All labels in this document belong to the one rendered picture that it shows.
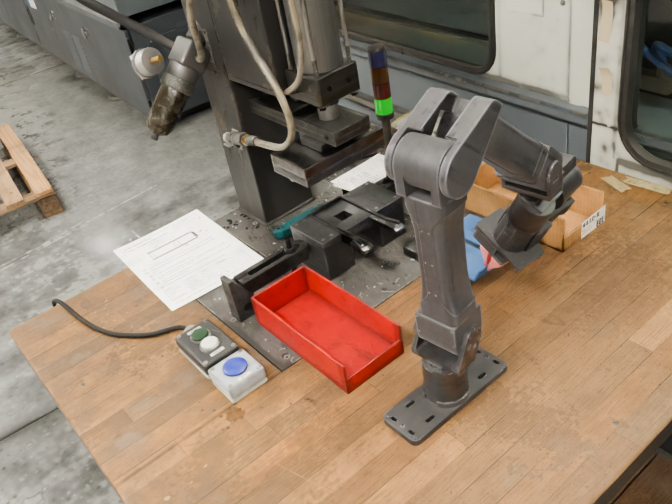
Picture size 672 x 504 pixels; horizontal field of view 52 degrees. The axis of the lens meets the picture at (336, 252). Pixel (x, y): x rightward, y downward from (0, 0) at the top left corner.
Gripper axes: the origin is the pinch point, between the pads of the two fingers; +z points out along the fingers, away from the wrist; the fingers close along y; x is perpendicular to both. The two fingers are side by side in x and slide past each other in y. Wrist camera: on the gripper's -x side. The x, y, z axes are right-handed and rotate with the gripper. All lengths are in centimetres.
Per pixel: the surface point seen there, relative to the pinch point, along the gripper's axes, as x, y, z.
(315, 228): 16.1, 26.5, 10.0
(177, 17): -95, 266, 187
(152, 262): 39, 47, 32
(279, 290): 28.8, 20.0, 11.4
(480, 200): -14.3, 13.3, 7.2
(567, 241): -16.0, -4.3, -0.3
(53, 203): 17, 204, 217
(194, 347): 47, 19, 13
